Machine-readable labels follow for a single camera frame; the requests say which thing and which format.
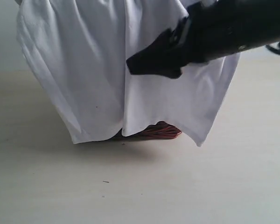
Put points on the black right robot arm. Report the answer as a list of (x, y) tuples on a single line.
[(262, 24)]

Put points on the dark red wicker basket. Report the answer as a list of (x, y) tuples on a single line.
[(159, 131)]

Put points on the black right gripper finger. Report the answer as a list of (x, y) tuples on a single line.
[(154, 59)]

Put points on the white t-shirt red lettering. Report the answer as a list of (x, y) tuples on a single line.
[(77, 50)]

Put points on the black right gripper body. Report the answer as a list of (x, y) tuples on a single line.
[(209, 32)]

